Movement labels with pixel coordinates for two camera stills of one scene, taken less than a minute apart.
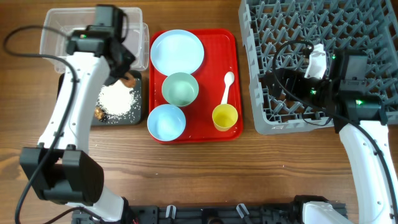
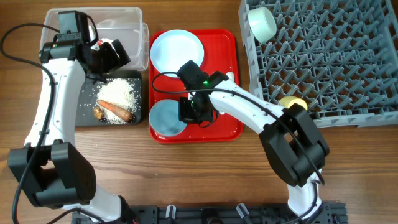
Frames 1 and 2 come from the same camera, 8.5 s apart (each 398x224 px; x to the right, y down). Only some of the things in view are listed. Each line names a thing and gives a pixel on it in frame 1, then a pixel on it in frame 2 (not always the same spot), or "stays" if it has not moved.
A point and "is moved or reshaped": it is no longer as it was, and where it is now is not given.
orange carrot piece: x=128 y=80 to x=115 y=109
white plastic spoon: x=229 y=78 stays
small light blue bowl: x=166 y=122 is moved or reshaped
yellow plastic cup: x=224 y=117 to x=288 y=101
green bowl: x=180 y=89 to x=262 y=23
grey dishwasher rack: x=276 y=33 stays
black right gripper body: x=312 y=90 to x=189 y=111
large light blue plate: x=176 y=51 stays
